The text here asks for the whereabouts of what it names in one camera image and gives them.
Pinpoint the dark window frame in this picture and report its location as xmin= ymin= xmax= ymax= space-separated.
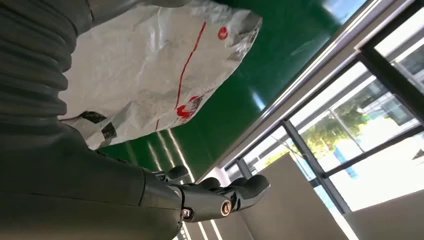
xmin=225 ymin=0 xmax=424 ymax=216

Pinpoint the silver conveyor frame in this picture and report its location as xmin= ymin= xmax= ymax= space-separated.
xmin=198 ymin=0 xmax=419 ymax=184

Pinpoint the green conveyor belt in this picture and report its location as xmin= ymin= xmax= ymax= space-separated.
xmin=99 ymin=0 xmax=369 ymax=184

